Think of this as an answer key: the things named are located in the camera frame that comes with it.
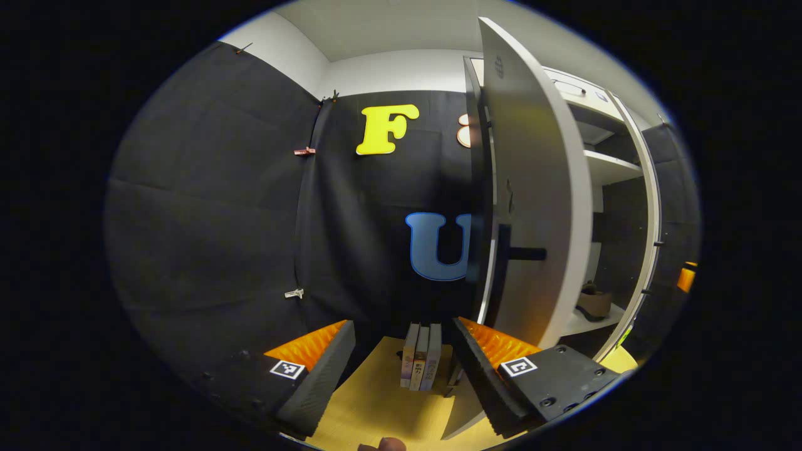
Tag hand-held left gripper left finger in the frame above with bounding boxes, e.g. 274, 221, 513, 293
203, 319, 357, 439

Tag white cabinet shelf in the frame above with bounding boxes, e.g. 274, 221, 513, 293
563, 303, 628, 337
582, 148, 645, 186

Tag standing thin book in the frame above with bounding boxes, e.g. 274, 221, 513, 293
410, 324, 432, 392
400, 322, 421, 389
420, 323, 443, 392

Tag black door handle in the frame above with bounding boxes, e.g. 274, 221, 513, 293
640, 238, 667, 297
487, 224, 548, 330

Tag brown fuzzy shoe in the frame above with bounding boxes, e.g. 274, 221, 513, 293
576, 281, 614, 323

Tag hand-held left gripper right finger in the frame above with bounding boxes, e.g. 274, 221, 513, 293
451, 316, 628, 438

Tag white grey shoe cabinet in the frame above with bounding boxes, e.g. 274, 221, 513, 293
462, 54, 662, 365

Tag black backdrop cloth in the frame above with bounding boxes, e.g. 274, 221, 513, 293
294, 89, 497, 343
105, 40, 324, 434
627, 122, 702, 361

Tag white cabinet drawer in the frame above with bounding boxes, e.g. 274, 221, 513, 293
543, 65, 622, 108

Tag white shoe cabinet door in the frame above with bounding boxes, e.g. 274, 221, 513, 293
441, 16, 595, 440
595, 90, 663, 365

